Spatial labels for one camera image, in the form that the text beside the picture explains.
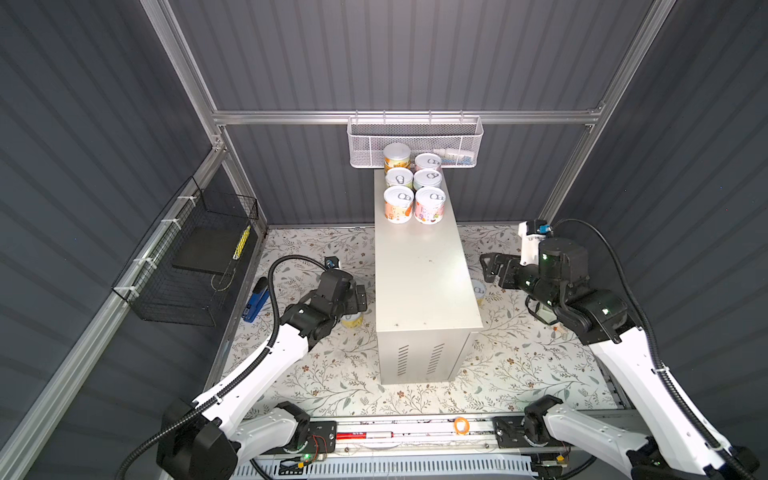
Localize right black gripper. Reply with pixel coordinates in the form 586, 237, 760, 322
477, 249, 556, 313

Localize can row front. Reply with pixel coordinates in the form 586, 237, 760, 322
383, 185, 414, 224

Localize green labelled can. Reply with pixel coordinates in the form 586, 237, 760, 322
385, 167, 413, 189

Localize pink labelled can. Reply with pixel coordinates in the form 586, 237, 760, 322
414, 153, 442, 171

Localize yellow orange labelled can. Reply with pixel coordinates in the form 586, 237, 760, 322
382, 142, 412, 172

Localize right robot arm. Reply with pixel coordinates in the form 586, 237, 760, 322
480, 219, 760, 479

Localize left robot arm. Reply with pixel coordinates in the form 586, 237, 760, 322
115, 255, 367, 479

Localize white metal cabinet counter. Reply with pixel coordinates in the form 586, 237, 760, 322
374, 172, 484, 385

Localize blue stapler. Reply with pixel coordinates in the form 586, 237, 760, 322
241, 276, 270, 323

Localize yellow strip in basket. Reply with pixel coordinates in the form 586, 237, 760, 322
232, 225, 251, 261

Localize tubes in white basket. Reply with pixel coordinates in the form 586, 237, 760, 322
434, 148, 475, 167

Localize red white marker pen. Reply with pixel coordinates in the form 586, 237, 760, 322
335, 431, 418, 441

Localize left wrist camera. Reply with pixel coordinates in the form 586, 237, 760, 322
324, 256, 341, 270

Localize white wire mesh basket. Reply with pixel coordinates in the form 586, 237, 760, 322
346, 114, 484, 169

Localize black wire basket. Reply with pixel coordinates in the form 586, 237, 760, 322
113, 180, 261, 327

